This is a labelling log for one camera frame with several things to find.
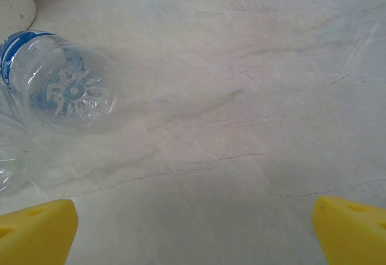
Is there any clear bottle blue label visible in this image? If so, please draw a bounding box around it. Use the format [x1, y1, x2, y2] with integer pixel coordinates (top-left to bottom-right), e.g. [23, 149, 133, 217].
[0, 29, 118, 136]

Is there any white fabric bin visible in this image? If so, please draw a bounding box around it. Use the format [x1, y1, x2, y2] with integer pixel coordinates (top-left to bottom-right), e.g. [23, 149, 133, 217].
[0, 0, 37, 32]

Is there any clear bottle green cap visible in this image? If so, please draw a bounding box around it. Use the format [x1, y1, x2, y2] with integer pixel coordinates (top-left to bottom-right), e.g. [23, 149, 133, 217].
[0, 132, 33, 198]

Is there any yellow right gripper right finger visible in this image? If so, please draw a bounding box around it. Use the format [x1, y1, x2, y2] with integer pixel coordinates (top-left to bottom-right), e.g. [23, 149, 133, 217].
[312, 195, 386, 265]

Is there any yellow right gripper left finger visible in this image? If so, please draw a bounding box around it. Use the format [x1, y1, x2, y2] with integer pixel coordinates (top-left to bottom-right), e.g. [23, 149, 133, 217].
[0, 199, 79, 265]

